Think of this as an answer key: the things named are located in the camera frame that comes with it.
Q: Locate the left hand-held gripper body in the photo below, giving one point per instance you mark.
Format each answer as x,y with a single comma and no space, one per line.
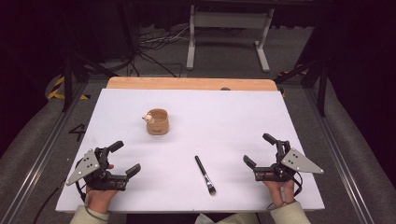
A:
84,166

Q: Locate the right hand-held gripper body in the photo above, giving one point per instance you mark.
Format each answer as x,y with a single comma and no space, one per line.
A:
299,162

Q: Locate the black makeup brush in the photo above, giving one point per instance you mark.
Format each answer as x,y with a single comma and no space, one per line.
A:
205,175

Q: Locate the wooden cup with animal figure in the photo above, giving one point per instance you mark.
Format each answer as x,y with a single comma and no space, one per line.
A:
158,124

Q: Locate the person's left hand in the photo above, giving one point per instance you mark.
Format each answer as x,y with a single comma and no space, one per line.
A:
99,199

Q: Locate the person's right hand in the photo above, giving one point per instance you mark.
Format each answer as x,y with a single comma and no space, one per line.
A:
277,191

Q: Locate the white board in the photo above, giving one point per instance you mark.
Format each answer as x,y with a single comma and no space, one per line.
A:
218,124

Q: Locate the person's light clothing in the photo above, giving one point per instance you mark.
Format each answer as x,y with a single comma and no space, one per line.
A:
227,219

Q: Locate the black metal stand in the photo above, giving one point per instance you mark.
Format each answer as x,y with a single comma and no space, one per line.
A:
67,77
320,77

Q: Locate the yellow black floor tape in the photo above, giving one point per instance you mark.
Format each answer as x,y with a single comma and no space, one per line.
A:
57,90

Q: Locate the wooden table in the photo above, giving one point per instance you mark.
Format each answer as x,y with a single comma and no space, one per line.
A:
186,83

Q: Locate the white metal stand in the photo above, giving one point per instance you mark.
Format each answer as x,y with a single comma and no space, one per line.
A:
229,20

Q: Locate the aluminium floor rail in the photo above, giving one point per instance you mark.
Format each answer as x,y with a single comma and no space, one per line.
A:
37,161
339,149

